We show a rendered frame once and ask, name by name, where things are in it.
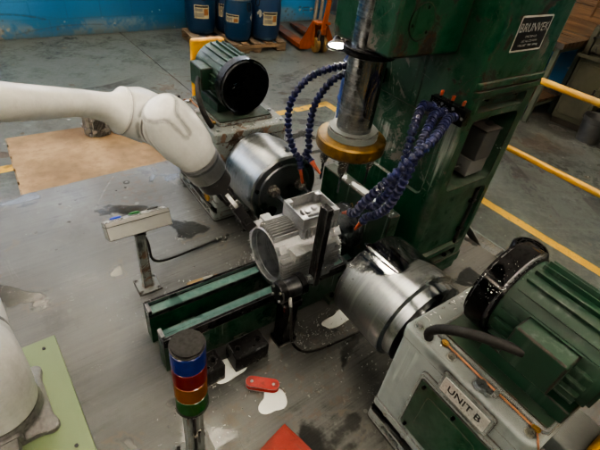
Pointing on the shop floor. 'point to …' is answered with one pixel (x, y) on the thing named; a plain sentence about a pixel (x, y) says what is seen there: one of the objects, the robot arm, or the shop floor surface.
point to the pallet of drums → (236, 22)
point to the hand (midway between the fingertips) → (245, 220)
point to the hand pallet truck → (320, 31)
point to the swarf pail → (589, 129)
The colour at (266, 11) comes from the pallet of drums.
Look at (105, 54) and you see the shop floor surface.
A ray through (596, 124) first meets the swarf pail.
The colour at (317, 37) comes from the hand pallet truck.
